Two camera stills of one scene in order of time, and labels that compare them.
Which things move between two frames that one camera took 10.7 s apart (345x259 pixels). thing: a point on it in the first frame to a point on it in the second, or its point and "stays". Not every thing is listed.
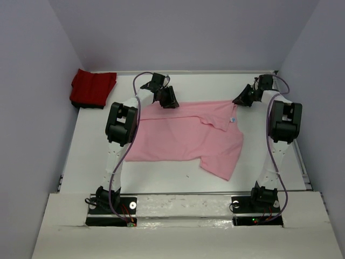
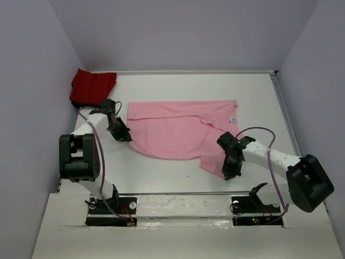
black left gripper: x=171 y=101 to x=124 y=136
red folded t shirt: x=91 y=90 stays
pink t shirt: x=207 y=131 stays
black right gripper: x=242 y=99 to x=229 y=172
